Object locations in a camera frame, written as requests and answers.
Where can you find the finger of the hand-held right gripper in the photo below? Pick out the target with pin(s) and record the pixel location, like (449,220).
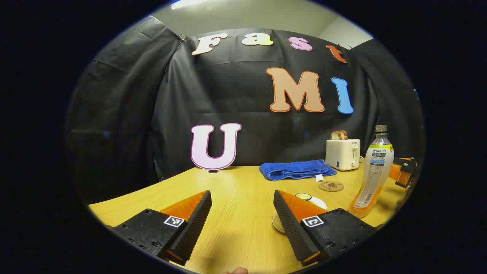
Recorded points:
(405,167)

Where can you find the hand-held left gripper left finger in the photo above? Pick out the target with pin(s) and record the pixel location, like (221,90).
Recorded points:
(194,228)

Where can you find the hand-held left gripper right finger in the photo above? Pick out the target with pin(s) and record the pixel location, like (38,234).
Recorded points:
(291,228)

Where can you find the labelled plastic water bottle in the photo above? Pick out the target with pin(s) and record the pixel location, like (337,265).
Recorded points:
(374,171)

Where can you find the round cork coaster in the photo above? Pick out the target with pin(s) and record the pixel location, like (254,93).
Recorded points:
(331,186)

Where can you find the white saucer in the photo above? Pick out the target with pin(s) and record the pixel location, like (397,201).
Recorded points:
(277,224)

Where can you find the blue folded towel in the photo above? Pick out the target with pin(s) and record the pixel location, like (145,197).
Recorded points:
(296,169)

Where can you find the white toaster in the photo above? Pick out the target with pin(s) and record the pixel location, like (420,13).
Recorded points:
(340,154)

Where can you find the toast slice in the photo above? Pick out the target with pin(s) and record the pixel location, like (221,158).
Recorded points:
(335,135)
(344,134)

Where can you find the black backdrop cloth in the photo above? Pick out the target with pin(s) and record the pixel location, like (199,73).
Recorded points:
(243,99)

